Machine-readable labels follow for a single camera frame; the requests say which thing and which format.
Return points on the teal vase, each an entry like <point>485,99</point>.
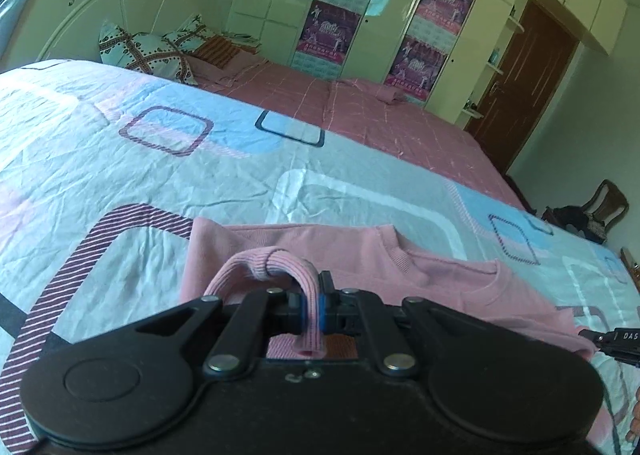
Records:
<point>495,55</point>

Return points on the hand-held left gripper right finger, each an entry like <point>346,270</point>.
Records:
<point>323,310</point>

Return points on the large cross patterned pillow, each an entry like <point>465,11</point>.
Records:
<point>145,55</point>

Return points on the wooden chair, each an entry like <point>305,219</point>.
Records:
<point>612,205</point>

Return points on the stack of books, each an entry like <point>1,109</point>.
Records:
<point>242,39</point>

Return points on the blue patterned bed sheet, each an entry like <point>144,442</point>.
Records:
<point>125,175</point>

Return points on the pink folded cloth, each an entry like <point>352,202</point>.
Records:
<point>387,94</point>

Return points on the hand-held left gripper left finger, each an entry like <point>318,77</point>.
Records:
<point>302,310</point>

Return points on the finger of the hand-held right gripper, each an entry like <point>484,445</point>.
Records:
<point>597,339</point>

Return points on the wooden cabinet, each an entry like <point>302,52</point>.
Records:
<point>632,270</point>

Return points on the white corner shelves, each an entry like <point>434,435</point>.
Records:
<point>495,67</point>

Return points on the small cross patterned pillow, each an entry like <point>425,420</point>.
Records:
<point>192,32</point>

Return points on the dark clothes pile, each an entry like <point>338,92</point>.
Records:
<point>570,222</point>

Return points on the pink sweatshirt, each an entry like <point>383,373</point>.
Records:
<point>450,280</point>

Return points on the brown wooden door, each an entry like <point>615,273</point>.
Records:
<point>530,85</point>

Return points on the orange striped cushion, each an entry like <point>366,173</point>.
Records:
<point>215,52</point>

